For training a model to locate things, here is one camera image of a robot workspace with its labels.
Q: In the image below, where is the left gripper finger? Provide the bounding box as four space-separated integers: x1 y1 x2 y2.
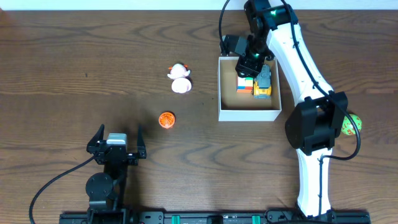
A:
137 126 147 159
86 124 104 154

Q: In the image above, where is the multicolour puzzle cube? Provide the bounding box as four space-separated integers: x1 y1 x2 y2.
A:
236 76 254 93

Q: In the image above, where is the yellow grey toy truck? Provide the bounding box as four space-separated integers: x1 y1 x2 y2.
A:
252 65 272 99

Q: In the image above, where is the orange round toy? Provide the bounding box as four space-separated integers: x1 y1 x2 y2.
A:
158 112 175 129

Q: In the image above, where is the green ball with red numbers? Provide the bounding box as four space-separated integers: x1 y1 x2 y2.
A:
341 113 363 136

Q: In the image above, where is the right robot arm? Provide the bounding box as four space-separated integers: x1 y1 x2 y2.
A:
220 1 348 218

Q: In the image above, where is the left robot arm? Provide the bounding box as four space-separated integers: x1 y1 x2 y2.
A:
85 124 147 224

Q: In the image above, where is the white cardboard box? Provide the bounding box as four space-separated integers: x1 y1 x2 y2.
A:
218 57 282 121

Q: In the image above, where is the white pink duck toy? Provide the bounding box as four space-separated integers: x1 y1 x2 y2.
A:
167 63 192 94

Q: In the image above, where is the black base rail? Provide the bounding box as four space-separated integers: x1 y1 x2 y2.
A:
59 209 371 224

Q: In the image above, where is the left black cable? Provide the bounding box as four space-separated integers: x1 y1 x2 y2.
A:
29 155 96 224

